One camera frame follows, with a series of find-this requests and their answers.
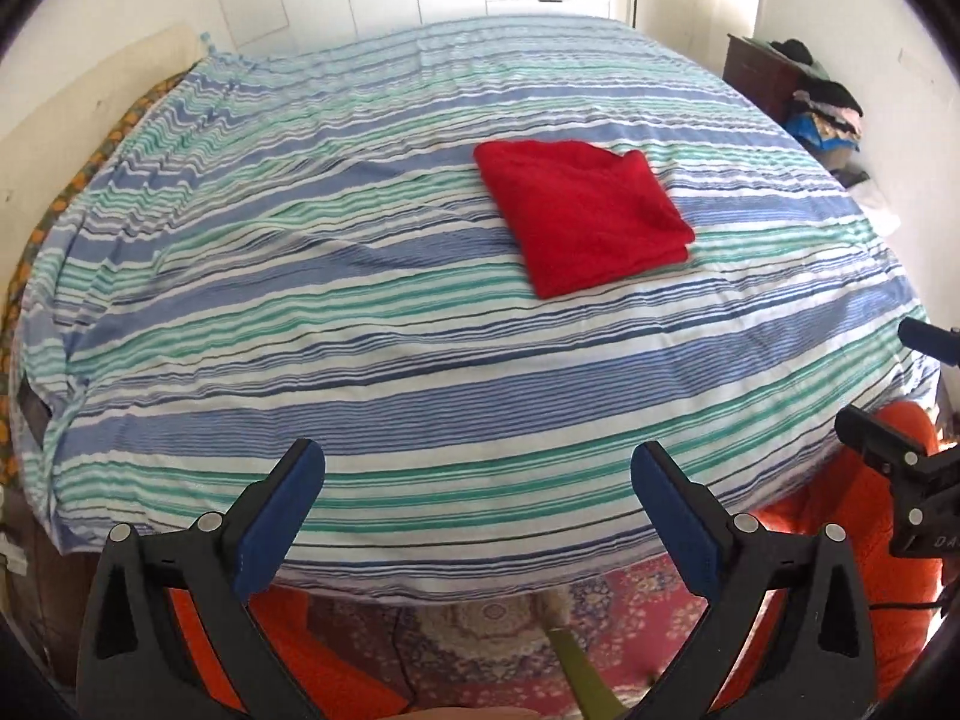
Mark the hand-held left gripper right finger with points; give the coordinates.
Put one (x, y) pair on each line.
(679, 521)

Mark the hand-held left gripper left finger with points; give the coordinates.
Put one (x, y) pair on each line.
(276, 514)

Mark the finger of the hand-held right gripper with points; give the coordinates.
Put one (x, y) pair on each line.
(930, 341)
(877, 435)

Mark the red sweater with white rabbit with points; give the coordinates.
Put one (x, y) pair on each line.
(585, 217)

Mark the pile of clothes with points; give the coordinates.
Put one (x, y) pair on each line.
(825, 112)

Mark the person's left hand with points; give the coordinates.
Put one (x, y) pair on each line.
(472, 714)

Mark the orange fleece clothing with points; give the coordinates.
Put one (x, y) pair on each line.
(825, 495)

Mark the white cloth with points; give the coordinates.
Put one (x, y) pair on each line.
(877, 202)

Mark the patterned pink rug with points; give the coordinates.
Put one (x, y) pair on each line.
(487, 630)

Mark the blue green striped bed cover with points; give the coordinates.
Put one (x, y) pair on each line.
(375, 315)

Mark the dark wooden dresser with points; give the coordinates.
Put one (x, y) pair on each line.
(757, 75)

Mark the orange floral bed sheet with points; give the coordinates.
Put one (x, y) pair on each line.
(97, 157)

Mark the cream headboard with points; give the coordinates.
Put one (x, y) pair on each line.
(75, 90)

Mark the dark wooden bed frame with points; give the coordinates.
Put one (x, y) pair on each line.
(52, 600)

